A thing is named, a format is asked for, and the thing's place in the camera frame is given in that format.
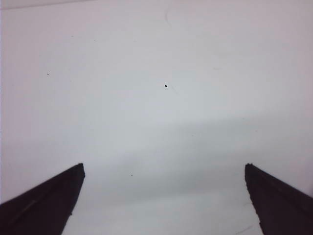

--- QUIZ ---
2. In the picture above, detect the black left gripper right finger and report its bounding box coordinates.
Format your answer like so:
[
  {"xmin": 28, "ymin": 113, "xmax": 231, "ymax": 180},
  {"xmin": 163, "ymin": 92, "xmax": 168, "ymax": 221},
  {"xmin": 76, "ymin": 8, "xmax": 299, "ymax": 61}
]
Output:
[{"xmin": 245, "ymin": 164, "xmax": 313, "ymax": 235}]

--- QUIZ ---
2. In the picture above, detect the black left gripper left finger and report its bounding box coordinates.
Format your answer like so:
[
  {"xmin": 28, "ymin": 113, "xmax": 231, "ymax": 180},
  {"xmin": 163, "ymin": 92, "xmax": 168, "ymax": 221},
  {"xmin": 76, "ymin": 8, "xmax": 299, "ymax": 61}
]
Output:
[{"xmin": 0, "ymin": 163, "xmax": 85, "ymax": 235}]

